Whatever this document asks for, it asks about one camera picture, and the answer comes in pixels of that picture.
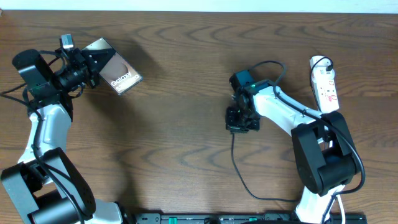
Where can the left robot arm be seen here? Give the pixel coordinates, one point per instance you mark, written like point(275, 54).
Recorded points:
point(44, 185)

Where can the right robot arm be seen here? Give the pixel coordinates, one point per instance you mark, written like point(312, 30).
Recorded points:
point(327, 161)

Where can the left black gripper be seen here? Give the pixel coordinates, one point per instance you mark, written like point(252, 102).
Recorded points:
point(91, 76)

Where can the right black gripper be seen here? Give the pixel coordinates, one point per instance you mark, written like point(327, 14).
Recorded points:
point(231, 125)

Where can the black mounting rail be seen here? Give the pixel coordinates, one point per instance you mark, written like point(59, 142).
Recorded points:
point(250, 218)

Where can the Galaxy smartphone with brown screen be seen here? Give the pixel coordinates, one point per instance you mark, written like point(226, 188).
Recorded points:
point(118, 73)

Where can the white power strip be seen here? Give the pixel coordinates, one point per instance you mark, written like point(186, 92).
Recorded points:
point(322, 82)

